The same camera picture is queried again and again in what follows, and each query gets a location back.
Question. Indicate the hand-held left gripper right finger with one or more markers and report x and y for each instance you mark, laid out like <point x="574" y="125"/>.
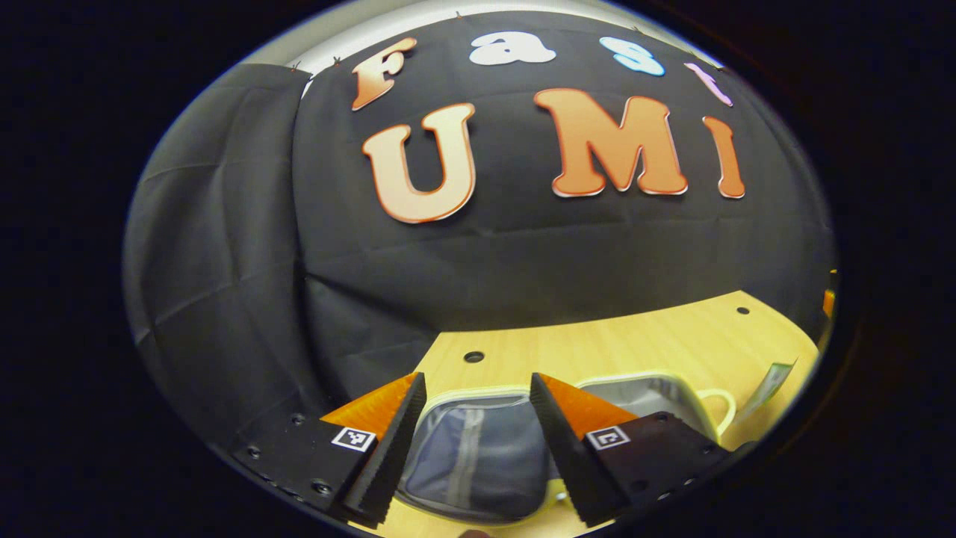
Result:
<point x="567" y="456"/>

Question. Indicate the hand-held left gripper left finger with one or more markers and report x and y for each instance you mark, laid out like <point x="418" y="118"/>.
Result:
<point x="392" y="456"/>

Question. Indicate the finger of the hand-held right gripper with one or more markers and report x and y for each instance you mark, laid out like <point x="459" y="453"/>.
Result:
<point x="829" y="302"/>

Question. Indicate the pale yellow suitcase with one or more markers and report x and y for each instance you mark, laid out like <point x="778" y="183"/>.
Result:
<point x="485" y="463"/>

